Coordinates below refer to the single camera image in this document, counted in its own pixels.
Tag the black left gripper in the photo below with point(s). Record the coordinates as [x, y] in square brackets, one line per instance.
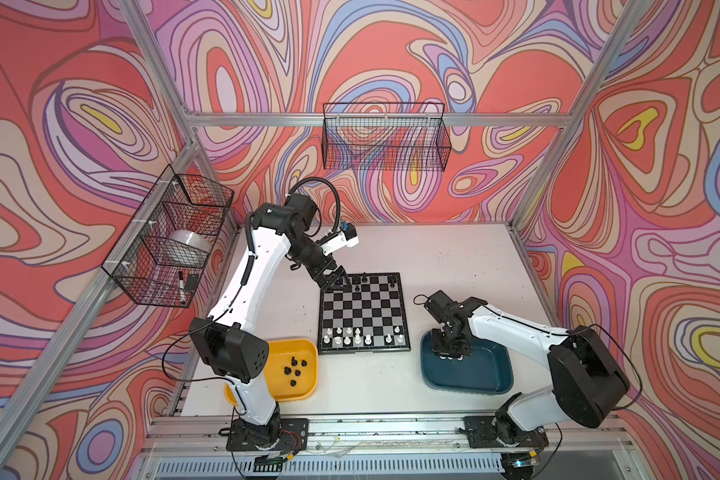
[340, 272]

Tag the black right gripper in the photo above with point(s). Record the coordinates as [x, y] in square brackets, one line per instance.
[441, 351]

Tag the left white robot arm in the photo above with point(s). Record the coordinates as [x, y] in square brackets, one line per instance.
[225, 339]

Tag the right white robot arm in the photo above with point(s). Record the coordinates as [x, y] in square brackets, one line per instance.
[582, 382]

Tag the black white chess board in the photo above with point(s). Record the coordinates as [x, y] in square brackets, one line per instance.
[375, 305]

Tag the teal plastic tray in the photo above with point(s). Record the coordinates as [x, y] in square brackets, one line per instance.
[487, 370]

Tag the yellow plastic tray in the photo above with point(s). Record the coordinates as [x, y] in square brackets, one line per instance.
[291, 369]

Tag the black marker in basket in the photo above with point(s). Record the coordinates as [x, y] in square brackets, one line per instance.
[181, 289]

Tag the white roll in basket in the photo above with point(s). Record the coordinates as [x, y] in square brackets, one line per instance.
[194, 242]

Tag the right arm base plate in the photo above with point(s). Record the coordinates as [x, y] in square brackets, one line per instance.
[485, 431]

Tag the black wire basket back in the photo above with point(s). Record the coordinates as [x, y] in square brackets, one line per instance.
[385, 136]

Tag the black wire basket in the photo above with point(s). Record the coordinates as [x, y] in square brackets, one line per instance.
[385, 136]
[145, 266]

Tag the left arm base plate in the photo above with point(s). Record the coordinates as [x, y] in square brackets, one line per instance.
[282, 436]

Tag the black wire basket left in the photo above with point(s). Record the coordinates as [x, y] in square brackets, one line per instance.
[145, 266]

